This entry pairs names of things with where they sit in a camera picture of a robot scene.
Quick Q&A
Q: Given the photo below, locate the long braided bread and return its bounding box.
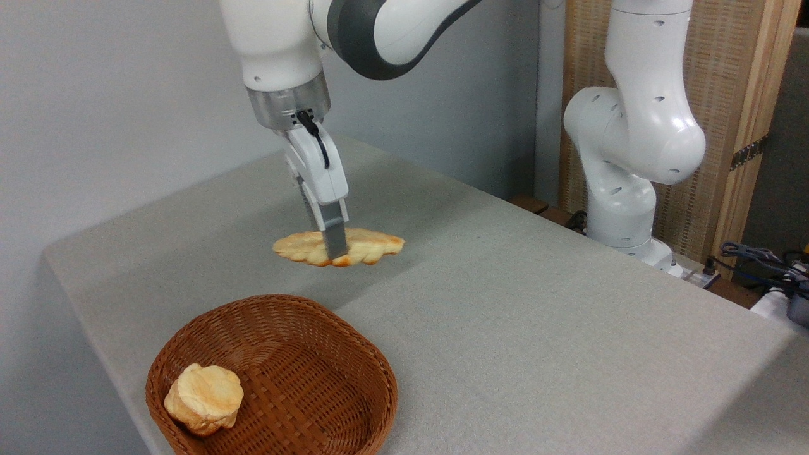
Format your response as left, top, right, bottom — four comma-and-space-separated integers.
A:
272, 227, 406, 268

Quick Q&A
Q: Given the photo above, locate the metal screen hinge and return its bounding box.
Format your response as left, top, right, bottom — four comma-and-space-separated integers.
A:
730, 134, 769, 172

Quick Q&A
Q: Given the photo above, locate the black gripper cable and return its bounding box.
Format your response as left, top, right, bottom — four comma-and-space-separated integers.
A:
296, 110, 331, 171

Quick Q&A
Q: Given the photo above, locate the dark blue cable bundle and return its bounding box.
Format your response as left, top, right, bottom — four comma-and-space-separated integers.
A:
720, 241, 809, 299

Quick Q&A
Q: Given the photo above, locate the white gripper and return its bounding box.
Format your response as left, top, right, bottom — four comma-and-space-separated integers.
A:
282, 119, 350, 262

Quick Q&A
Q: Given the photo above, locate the round bread roll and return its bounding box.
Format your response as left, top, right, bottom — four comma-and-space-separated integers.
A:
164, 363, 245, 438

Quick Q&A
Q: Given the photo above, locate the wooden woven folding screen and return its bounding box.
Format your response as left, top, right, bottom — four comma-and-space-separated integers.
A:
559, 0, 803, 280

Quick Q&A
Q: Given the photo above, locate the brown wicker basket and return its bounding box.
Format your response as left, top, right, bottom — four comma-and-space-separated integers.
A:
145, 294, 399, 455

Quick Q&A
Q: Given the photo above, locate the grey tablecloth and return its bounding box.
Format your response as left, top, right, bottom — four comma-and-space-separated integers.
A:
43, 133, 809, 455

